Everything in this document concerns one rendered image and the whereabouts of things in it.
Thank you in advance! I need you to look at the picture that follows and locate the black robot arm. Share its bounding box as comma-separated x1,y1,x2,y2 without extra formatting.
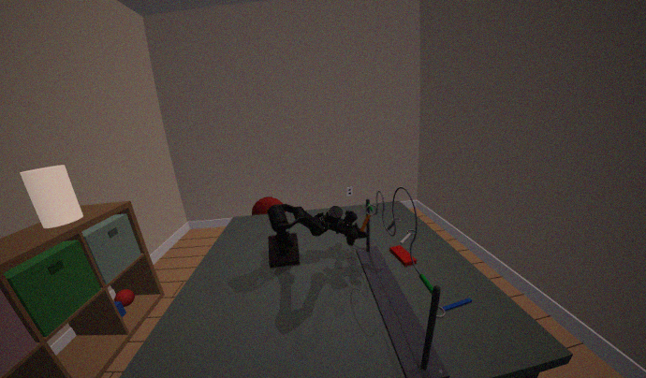
268,204,358,258

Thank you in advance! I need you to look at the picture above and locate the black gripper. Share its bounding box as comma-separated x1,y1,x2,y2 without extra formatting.
334,219,368,245

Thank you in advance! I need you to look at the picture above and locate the orange handle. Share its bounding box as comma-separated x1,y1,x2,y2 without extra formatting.
360,204,377,232

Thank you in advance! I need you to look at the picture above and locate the blue stick with grey loop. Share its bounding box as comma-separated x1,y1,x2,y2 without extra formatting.
436,298,472,318

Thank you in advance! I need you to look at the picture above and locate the red rectangular block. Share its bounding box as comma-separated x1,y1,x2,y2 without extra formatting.
389,245,417,266

